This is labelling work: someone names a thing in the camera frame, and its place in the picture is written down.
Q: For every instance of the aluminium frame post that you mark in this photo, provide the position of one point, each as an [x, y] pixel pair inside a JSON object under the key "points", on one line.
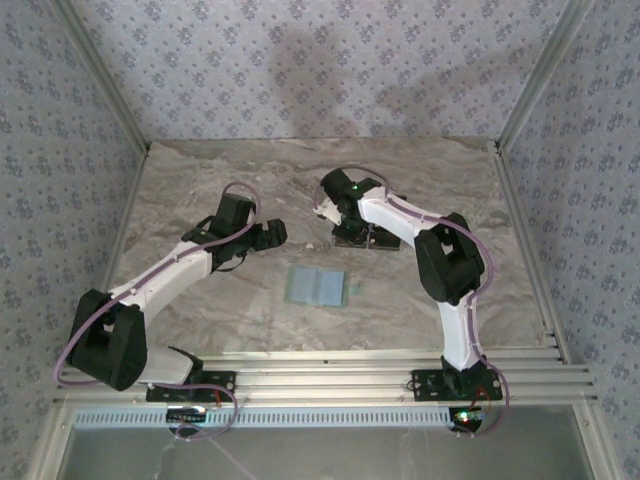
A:
{"points": [[539, 75]]}

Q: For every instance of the aluminium side rail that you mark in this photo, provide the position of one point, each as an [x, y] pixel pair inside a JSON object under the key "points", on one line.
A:
{"points": [[132, 200], [530, 250]]}

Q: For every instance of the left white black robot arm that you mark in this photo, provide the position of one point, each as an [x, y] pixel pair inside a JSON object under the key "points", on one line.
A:
{"points": [[170, 272]]}

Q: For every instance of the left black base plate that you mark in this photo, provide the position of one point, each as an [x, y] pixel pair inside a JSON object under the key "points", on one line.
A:
{"points": [[220, 380]]}

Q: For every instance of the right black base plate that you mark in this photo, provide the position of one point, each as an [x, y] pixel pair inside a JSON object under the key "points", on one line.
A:
{"points": [[425, 385]]}

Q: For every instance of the grey metal panel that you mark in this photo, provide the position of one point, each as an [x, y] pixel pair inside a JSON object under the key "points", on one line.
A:
{"points": [[350, 455]]}

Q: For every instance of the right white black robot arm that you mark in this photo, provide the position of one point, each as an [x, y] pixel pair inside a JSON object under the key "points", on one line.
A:
{"points": [[390, 217]]}

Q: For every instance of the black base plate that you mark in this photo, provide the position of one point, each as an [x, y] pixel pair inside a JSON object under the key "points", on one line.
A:
{"points": [[220, 380], [425, 385]]}

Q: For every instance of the left controller circuit board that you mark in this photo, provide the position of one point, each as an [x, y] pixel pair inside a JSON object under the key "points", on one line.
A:
{"points": [[187, 414]]}

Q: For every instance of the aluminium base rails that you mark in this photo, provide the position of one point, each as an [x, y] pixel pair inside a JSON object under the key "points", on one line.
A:
{"points": [[325, 375]]}

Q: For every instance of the controller circuit board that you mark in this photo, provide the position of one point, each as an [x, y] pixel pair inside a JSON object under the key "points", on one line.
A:
{"points": [[467, 417], [187, 414]]}

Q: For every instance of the right controller circuit board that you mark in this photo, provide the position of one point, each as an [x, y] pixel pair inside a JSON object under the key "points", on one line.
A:
{"points": [[467, 417]]}

